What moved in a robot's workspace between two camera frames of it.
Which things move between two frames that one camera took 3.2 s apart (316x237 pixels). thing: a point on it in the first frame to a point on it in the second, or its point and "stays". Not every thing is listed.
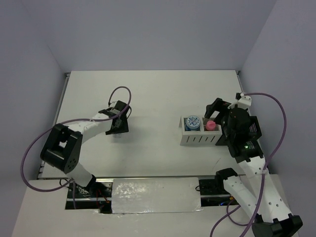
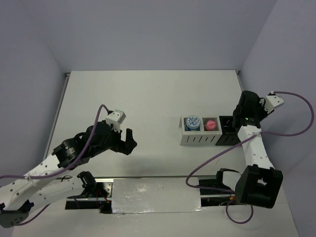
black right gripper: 218,104 to 260,103
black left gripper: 124,128 to 130,143
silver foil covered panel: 151,195 stays
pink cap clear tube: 211,125 stays
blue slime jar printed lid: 193,122 stays
